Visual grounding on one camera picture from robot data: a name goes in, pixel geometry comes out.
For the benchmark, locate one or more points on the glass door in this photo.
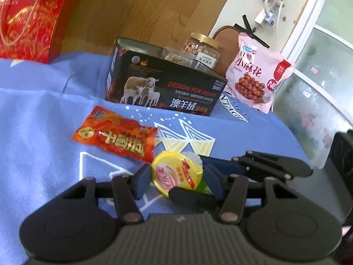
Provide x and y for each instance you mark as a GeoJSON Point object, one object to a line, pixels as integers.
{"type": "Point", "coordinates": [317, 88]}

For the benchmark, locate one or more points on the wooden board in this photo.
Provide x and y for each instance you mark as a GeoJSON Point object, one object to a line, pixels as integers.
{"type": "Point", "coordinates": [138, 11]}

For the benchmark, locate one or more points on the blue printed tablecloth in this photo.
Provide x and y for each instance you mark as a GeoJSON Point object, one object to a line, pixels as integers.
{"type": "Point", "coordinates": [41, 116]}

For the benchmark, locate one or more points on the white power adapter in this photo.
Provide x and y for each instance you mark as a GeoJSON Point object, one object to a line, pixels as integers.
{"type": "Point", "coordinates": [264, 18]}

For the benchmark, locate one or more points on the orange red snack packet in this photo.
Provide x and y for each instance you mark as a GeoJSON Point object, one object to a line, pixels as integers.
{"type": "Point", "coordinates": [115, 135]}

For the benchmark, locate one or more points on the black sheep print box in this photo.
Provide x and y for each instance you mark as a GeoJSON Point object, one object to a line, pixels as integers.
{"type": "Point", "coordinates": [165, 93]}

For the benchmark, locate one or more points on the clear nut jar gold lid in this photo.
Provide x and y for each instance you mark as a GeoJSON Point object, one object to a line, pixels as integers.
{"type": "Point", "coordinates": [204, 49]}

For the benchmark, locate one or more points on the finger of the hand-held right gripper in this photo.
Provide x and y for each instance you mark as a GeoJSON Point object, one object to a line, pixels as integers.
{"type": "Point", "coordinates": [193, 198]}
{"type": "Point", "coordinates": [275, 165]}

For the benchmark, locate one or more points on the brown chair backrest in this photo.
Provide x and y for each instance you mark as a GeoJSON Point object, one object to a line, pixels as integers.
{"type": "Point", "coordinates": [226, 41]}

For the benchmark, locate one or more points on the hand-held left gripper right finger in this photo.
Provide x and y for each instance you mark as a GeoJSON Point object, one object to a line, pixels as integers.
{"type": "Point", "coordinates": [216, 183]}

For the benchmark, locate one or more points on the red gold gift box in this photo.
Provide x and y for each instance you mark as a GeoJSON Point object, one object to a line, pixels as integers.
{"type": "Point", "coordinates": [33, 24]}

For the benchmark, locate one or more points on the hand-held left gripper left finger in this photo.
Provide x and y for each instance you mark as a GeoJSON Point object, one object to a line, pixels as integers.
{"type": "Point", "coordinates": [142, 182]}

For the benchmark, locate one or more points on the pink fried dough twist bag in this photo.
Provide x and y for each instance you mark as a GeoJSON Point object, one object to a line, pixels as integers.
{"type": "Point", "coordinates": [256, 77]}

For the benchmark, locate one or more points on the yellow lid jelly cup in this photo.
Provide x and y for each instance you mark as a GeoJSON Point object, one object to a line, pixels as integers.
{"type": "Point", "coordinates": [176, 174]}

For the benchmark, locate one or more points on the clear snack packet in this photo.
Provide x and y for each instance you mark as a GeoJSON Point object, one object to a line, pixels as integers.
{"type": "Point", "coordinates": [179, 58]}

